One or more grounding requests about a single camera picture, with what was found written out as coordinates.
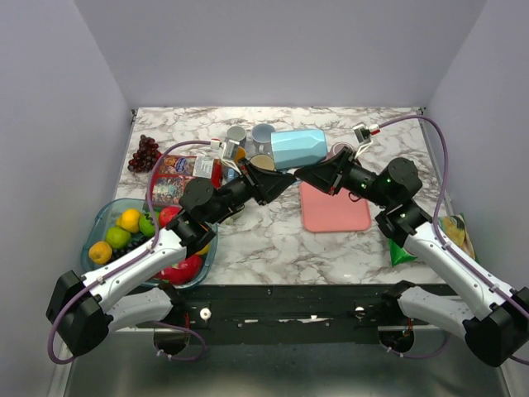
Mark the cream mug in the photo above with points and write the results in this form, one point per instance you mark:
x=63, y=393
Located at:
x=263, y=161

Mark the grey-blue mug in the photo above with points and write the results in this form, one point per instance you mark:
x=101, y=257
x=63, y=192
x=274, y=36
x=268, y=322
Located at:
x=261, y=137

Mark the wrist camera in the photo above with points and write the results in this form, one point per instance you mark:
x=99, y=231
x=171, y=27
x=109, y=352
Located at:
x=364, y=135
x=226, y=151

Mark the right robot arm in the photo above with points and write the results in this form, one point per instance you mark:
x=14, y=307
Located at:
x=491, y=316

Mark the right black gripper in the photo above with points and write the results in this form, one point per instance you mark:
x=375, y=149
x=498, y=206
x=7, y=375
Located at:
x=326, y=174

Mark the light green mug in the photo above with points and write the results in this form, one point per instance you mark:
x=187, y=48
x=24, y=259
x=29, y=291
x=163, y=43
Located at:
x=232, y=219

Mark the light blue faceted mug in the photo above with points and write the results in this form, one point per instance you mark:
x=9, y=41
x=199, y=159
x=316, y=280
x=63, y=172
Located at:
x=298, y=148

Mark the blue butterfly mug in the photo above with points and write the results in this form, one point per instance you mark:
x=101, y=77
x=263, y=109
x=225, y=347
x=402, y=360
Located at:
x=227, y=172

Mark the dark blue-grey mug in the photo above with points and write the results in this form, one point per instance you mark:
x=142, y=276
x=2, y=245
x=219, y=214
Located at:
x=238, y=134

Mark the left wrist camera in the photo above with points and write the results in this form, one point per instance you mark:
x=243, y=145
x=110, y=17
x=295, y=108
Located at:
x=226, y=151

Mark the green cassava chips bag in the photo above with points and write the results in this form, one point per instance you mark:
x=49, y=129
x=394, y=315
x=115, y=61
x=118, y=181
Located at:
x=453, y=226

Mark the yellow lemon lower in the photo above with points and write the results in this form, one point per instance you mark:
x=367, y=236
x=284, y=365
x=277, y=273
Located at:
x=203, y=251

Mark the orange fruit in bowl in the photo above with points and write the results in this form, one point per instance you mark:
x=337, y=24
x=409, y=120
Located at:
x=100, y=253

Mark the orange fruit upper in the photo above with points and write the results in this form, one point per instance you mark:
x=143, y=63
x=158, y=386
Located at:
x=129, y=220

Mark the dark grapes on table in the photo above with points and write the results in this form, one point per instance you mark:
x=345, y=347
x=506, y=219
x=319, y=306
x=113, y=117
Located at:
x=144, y=159

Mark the teal plastic fruit bowl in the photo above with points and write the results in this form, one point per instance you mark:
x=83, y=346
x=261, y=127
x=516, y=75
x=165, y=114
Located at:
x=107, y=217

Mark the red candy bag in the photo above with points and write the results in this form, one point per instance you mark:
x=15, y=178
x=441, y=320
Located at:
x=176, y=171

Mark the red dragon fruit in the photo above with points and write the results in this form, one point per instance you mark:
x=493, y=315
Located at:
x=183, y=272

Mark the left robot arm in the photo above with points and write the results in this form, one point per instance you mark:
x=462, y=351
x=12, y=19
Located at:
x=80, y=305

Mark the purple grapes in bowl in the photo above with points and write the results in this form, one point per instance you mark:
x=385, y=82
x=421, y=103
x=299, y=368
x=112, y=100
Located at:
x=136, y=241

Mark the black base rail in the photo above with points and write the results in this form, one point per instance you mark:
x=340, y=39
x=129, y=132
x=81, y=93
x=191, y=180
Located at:
x=285, y=314

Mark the pink tray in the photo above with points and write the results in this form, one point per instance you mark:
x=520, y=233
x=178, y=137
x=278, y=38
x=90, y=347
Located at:
x=339, y=213

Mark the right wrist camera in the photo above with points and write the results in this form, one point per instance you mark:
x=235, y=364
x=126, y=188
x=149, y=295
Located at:
x=364, y=135

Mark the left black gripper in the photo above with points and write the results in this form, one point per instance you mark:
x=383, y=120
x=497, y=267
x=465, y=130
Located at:
x=266, y=185

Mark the purple mug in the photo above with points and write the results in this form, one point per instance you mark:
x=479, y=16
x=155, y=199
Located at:
x=335, y=152

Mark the green fruit in bowl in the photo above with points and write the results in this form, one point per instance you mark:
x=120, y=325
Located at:
x=117, y=237

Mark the red apple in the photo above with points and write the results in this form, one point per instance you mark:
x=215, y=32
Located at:
x=167, y=214

